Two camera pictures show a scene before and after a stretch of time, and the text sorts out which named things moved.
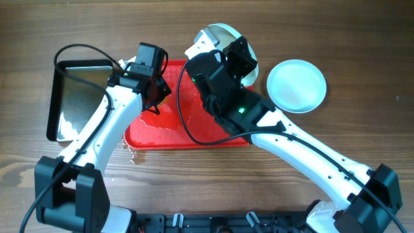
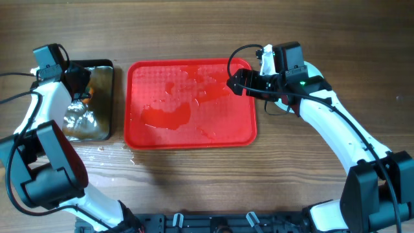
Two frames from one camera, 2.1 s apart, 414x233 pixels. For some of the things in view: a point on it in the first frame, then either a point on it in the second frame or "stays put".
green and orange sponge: x=164 y=101 to x=88 y=89
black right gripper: x=241 y=56 to x=253 y=76
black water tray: x=72 y=103 stays put
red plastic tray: x=164 y=131 stays put
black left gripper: x=158 y=94 to x=79 y=79
